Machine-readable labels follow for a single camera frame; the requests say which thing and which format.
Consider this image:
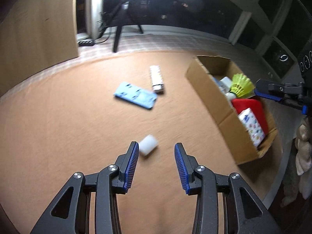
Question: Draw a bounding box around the white patterned long box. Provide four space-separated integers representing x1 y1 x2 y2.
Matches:
150 66 164 94

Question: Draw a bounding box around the light wood cabinet panel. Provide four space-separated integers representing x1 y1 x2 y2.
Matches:
1 0 78 95

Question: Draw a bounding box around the black power strip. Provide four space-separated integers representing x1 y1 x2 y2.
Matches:
78 40 95 47

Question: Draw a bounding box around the brown cardboard box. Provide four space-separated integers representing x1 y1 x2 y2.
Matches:
186 55 278 165

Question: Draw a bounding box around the white standing panel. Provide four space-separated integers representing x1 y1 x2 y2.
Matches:
85 0 103 40

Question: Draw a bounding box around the white usb charger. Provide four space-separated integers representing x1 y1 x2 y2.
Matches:
219 77 232 93

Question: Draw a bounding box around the yellow badminton shuttlecock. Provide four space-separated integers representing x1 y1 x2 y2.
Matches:
230 74 254 98

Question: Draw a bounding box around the red cloth item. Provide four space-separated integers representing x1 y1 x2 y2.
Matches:
231 98 269 135

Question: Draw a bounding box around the white blue patterned box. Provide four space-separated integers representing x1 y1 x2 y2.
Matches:
238 108 265 147

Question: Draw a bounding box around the white foam cylinder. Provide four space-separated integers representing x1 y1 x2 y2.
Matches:
139 135 158 156

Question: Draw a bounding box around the light blue plastic card holder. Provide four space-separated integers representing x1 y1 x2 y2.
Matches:
114 82 157 109

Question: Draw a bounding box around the black tripod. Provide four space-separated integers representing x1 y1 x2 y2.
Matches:
102 0 144 53

